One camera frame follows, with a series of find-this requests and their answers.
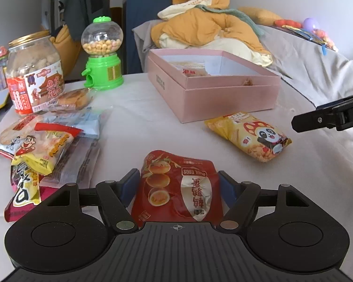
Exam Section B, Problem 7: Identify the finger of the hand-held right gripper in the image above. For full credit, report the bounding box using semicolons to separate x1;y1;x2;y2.
292;106;337;132
315;92;353;110

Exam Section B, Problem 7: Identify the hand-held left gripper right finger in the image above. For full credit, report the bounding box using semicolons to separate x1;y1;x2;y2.
218;170;321;233

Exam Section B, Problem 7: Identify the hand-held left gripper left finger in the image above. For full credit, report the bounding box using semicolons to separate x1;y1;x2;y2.
32;169;142;233

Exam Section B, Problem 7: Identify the red egg snack packet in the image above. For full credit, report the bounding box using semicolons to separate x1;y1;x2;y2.
131;150;224;228

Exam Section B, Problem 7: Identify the yellow panda snack packet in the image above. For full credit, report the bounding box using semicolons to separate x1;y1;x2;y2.
204;112;292;163

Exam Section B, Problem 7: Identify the pink cardboard box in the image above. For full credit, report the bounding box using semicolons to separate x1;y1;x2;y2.
147;48;282;124

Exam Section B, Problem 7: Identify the grey bed sheet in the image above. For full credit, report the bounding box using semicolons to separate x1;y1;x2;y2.
132;20;353;153

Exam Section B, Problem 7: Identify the clear plastic snack packet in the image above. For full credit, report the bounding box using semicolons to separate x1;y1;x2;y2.
40;137;100;187

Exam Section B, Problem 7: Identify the white tablecloth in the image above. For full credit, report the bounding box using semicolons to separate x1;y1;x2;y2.
0;72;353;282

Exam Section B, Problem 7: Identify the pile of colourful toys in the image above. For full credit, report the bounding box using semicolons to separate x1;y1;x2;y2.
288;25;339;55

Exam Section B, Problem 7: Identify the blue white snack packet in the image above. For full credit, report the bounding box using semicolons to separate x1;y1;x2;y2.
44;109;106;140

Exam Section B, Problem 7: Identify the purple plastic egg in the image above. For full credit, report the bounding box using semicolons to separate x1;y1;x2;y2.
303;18;320;31

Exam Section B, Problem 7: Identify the yellow red cartoon snack packet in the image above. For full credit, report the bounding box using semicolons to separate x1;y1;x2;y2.
12;122;84;174

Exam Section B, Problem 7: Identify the orange plastic toy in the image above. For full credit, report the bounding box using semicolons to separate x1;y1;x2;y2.
273;19;302;30

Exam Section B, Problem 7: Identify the wrapped round bun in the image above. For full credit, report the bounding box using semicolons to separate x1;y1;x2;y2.
48;88;94;110

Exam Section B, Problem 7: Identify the yellow packet with black characters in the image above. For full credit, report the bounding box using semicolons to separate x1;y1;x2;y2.
10;159;42;209

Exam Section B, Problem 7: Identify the yellow pillow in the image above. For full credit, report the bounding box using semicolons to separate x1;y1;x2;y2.
238;6;283;26

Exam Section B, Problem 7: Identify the maroon snack packet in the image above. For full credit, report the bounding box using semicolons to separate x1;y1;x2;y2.
4;182;59;222

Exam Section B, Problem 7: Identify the green gumball machine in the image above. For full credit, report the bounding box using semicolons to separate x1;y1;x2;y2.
81;16;124;91

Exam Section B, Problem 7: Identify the wrapped pastry with red label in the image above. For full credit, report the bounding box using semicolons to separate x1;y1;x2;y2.
172;61;212;77

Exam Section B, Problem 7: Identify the rice cracker packet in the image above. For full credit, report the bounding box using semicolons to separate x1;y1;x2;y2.
0;114;44;156

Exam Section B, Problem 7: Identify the yellow cushion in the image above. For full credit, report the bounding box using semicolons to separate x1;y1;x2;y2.
51;23;86;77

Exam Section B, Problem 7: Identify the orange and cream quilt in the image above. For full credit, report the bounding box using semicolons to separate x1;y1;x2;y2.
151;0;273;67

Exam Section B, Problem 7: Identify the clear plastic peanut jar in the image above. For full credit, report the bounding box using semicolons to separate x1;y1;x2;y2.
6;31;66;115

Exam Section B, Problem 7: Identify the dark blue cabinet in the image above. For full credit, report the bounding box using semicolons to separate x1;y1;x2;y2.
122;0;177;74

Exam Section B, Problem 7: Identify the dark hanging jacket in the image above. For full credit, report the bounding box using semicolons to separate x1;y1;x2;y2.
63;0;111;40

